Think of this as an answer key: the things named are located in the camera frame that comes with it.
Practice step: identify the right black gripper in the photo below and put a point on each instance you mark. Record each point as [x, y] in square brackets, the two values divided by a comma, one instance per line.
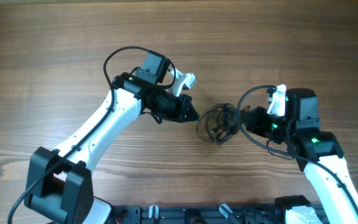
[260, 112]

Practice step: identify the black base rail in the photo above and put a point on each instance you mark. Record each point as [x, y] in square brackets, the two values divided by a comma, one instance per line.
[253, 213]

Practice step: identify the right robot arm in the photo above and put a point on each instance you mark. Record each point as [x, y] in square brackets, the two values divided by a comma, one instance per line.
[290, 126]

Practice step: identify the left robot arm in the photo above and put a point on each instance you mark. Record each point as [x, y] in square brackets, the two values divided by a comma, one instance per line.
[59, 182]

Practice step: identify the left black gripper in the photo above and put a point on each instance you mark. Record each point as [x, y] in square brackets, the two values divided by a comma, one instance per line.
[187, 101]

